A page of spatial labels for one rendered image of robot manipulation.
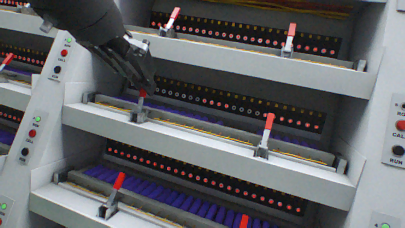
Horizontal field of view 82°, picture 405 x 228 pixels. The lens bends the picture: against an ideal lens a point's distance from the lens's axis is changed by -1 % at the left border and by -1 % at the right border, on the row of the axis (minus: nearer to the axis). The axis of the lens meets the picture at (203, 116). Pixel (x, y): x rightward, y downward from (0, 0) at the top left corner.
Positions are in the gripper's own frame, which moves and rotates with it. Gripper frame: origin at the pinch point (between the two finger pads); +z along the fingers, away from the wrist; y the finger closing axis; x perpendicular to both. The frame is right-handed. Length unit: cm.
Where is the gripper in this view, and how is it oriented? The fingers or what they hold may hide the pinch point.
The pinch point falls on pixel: (143, 82)
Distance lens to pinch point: 51.1
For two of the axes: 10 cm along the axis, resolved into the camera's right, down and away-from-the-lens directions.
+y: 9.4, 2.4, -2.4
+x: 3.0, -9.0, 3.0
